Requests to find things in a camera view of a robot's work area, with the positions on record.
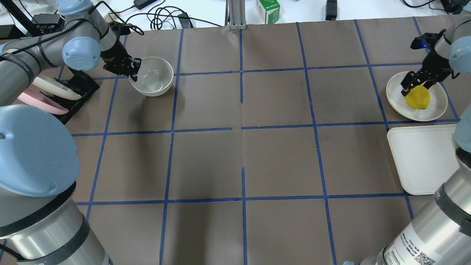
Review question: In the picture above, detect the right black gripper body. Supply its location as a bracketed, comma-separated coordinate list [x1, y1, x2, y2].
[406, 52, 460, 85]

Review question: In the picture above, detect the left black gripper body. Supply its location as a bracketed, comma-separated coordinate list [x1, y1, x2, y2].
[101, 46, 137, 76]

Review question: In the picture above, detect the yellow lemon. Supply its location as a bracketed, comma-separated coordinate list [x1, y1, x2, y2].
[405, 85, 431, 110]

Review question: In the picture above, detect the white ceramic bowl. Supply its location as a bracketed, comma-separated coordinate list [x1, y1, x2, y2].
[128, 56, 174, 97]

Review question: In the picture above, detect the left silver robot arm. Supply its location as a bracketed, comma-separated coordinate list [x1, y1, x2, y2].
[1, 0, 140, 265]

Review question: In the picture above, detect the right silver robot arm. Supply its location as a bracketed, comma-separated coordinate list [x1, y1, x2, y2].
[361, 5, 470, 265]

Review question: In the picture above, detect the cream round plate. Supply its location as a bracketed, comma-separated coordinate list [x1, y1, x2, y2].
[386, 72, 449, 122]

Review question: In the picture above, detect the black dish rack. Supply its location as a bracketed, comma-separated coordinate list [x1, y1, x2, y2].
[50, 67, 100, 125]

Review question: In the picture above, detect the beige plate in rack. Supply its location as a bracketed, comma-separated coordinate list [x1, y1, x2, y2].
[32, 74, 82, 100]

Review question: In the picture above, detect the cream rectangular tray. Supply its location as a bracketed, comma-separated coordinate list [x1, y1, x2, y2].
[387, 124, 459, 195]

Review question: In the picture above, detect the pink plate in rack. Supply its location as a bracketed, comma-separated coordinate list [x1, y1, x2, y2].
[18, 92, 69, 115]

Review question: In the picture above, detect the black power adapter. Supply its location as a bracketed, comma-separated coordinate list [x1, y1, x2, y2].
[325, 0, 338, 21]

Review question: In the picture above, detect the green white carton box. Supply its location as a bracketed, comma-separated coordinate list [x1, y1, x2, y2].
[255, 0, 281, 24]

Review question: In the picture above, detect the aluminium frame post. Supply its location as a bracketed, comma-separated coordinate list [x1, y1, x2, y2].
[225, 0, 247, 30]

